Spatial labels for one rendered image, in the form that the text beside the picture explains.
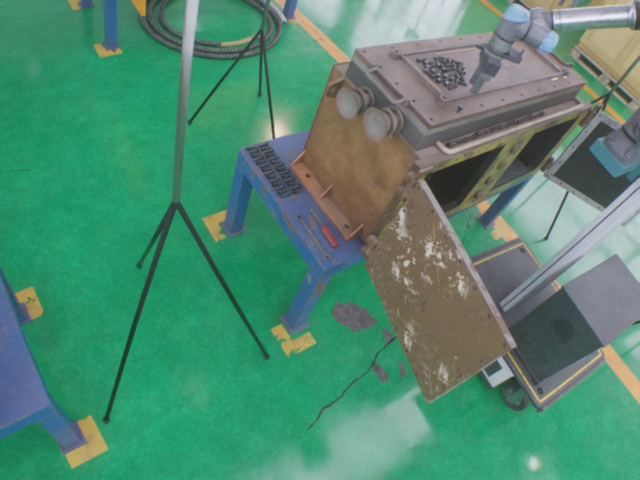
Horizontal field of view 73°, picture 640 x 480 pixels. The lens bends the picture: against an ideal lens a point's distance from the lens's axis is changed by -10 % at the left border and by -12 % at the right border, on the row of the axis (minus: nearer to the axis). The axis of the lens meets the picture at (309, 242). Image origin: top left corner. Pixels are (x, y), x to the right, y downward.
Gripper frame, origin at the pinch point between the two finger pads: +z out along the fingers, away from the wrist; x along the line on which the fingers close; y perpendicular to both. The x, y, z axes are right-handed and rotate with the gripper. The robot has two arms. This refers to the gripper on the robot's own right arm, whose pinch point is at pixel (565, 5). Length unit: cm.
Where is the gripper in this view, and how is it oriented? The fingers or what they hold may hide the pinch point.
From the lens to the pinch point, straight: 260.6
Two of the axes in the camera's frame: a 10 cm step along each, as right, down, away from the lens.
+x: 4.5, 7.9, -4.1
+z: -2.5, 5.6, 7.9
